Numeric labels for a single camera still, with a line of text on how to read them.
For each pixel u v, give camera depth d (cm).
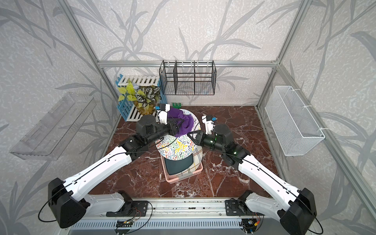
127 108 112
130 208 68
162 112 59
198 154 84
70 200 38
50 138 66
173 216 72
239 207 65
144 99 93
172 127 61
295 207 38
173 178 77
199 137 60
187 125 67
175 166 84
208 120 64
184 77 105
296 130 62
